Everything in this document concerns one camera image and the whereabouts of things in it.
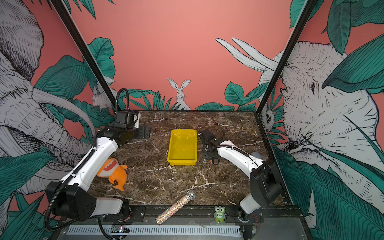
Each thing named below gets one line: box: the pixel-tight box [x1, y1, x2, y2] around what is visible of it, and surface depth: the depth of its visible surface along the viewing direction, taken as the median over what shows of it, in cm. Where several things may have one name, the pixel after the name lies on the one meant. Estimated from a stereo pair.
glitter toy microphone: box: [155, 189, 197, 225], surface depth 74 cm
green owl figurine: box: [214, 206, 226, 224], surface depth 74 cm
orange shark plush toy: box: [96, 158, 128, 192], surface depth 83 cm
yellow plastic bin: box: [167, 129, 198, 166], surface depth 100 cm
